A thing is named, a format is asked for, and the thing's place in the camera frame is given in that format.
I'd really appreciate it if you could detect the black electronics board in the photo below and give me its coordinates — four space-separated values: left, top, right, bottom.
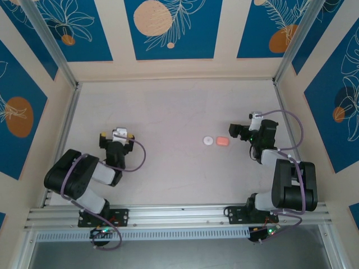
248 225 281 244
89 226 117 247

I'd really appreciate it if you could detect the aluminium table edge rail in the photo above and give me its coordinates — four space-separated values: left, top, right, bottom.
40 82 84 210

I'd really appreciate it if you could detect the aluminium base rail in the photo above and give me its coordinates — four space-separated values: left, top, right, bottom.
26 201 329 229

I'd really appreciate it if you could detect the grey slotted cable duct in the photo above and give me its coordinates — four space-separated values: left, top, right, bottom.
35 227 250 242

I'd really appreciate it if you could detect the aluminium upright frame post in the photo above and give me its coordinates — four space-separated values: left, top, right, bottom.
271 0 346 85
19 0 81 89

